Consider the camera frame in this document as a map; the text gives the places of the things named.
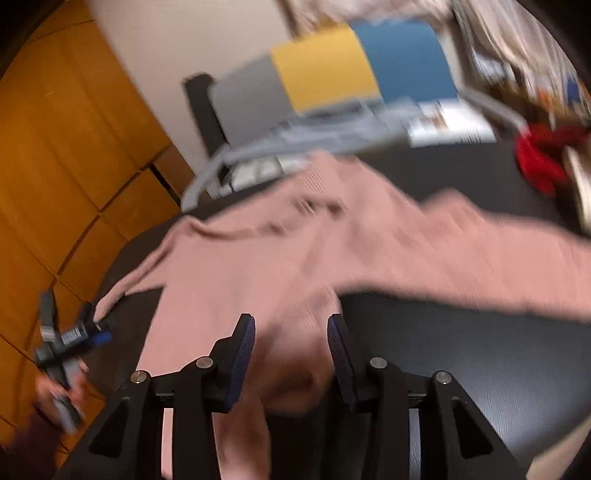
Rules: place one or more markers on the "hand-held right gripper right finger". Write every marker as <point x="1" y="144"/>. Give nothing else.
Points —
<point x="339" y="355"/>

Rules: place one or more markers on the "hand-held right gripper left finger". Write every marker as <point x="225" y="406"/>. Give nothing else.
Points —
<point x="240" y="360"/>

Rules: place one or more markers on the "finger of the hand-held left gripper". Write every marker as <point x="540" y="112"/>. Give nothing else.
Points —
<point x="100" y="338"/>

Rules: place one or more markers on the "pink knit sweater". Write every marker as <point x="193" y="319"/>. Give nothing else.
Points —
<point x="258" y="258"/>

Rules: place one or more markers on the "person's left forearm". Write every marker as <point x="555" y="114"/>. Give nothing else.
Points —
<point x="23" y="452"/>

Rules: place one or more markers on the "person's left hand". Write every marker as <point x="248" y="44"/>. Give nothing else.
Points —
<point x="46" y="392"/>

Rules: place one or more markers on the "wooden wardrobe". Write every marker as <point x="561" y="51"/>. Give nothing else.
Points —
<point x="69" y="161"/>

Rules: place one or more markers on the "white printed cushion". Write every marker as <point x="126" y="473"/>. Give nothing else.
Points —
<point x="443" y="124"/>

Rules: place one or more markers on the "red bed cover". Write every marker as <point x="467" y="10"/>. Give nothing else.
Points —
<point x="540" y="157"/>

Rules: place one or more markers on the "grey yellow blue chair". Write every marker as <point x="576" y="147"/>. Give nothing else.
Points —
<point x="323" y="69"/>

